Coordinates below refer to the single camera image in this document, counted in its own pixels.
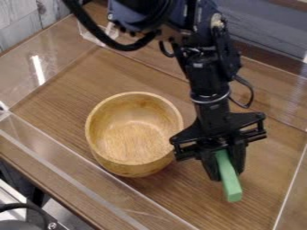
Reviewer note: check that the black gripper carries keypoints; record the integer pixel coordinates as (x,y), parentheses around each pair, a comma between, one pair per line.
(220,129)

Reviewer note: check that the green rectangular block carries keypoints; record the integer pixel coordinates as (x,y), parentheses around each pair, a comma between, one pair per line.
(229,176)

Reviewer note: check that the brown wooden bowl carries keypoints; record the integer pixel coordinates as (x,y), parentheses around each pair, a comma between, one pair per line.
(129,129)

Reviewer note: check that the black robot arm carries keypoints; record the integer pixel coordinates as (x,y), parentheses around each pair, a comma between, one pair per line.
(192,30)

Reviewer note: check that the clear acrylic tray enclosure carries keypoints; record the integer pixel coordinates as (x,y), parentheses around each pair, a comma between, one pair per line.
(57,76)

